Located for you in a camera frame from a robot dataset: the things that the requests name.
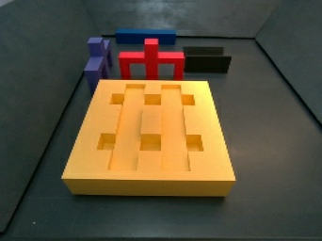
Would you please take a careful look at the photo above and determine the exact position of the yellow slotted board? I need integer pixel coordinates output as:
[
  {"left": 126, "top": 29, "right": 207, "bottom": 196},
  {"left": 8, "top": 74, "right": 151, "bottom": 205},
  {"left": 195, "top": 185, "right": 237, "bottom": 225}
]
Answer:
[{"left": 62, "top": 80, "right": 236, "bottom": 197}]

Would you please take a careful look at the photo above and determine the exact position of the red cross-shaped block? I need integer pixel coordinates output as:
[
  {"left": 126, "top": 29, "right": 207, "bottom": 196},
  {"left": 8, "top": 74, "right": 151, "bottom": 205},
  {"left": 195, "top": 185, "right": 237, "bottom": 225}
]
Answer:
[{"left": 118, "top": 39, "right": 185, "bottom": 80}]

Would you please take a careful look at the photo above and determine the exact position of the purple cross-shaped block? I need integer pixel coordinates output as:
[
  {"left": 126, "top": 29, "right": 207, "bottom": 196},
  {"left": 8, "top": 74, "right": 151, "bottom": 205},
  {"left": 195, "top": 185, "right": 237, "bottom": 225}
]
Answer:
[{"left": 85, "top": 37, "right": 114, "bottom": 93}]

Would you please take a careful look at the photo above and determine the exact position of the blue rectangular block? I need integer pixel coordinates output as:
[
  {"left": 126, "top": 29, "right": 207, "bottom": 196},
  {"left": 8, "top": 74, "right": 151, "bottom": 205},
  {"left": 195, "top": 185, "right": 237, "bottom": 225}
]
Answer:
[{"left": 117, "top": 28, "right": 177, "bottom": 45}]

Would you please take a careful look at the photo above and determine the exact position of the black angle bracket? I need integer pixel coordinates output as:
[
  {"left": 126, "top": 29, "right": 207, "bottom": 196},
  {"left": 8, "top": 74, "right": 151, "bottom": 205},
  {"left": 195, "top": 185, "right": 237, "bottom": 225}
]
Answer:
[{"left": 183, "top": 46, "right": 232, "bottom": 73}]

